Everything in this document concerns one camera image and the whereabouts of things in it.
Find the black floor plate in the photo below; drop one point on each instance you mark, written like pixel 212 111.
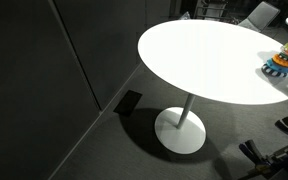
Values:
pixel 128 103

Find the white table pole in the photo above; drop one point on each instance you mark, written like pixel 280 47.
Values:
pixel 186 111

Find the white round table base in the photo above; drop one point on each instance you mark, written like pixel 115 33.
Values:
pixel 180 140

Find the grey chair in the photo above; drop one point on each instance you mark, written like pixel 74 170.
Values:
pixel 262 15

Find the dark metal frame chair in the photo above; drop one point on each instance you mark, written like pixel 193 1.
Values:
pixel 212 10

